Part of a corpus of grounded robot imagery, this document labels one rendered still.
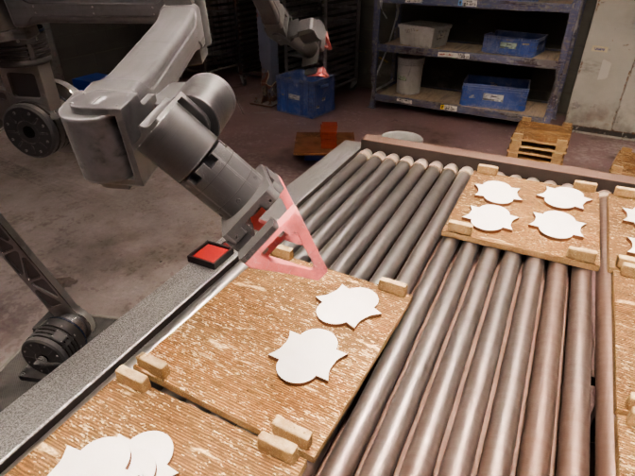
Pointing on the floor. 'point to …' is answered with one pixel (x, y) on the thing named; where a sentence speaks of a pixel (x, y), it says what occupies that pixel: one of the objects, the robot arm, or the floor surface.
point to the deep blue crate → (305, 93)
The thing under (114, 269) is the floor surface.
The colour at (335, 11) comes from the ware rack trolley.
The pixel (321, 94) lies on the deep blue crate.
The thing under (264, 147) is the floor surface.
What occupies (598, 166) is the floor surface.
